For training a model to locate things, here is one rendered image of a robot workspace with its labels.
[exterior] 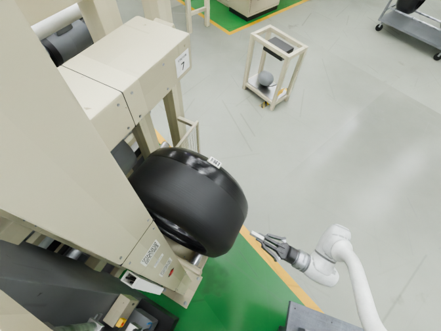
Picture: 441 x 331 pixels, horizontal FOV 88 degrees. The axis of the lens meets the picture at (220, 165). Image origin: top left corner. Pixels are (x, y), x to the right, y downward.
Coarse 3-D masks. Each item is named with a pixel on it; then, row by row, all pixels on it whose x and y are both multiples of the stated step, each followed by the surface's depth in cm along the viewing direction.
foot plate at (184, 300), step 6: (186, 270) 204; (192, 276) 202; (198, 276) 201; (192, 282) 199; (198, 282) 199; (168, 288) 196; (192, 288) 197; (168, 294) 194; (174, 294) 194; (180, 294) 194; (186, 294) 194; (192, 294) 194; (174, 300) 192; (180, 300) 192; (186, 300) 192; (186, 306) 190
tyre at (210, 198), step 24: (144, 168) 96; (168, 168) 91; (192, 168) 91; (216, 168) 94; (144, 192) 88; (168, 192) 85; (192, 192) 86; (216, 192) 90; (240, 192) 99; (168, 216) 86; (192, 216) 84; (216, 216) 88; (240, 216) 100; (192, 240) 129; (216, 240) 90
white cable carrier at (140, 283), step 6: (126, 276) 73; (132, 276) 74; (138, 276) 75; (126, 282) 72; (132, 282) 73; (138, 282) 74; (144, 282) 80; (150, 282) 88; (138, 288) 77; (144, 288) 83; (150, 288) 91; (156, 288) 100; (162, 288) 110
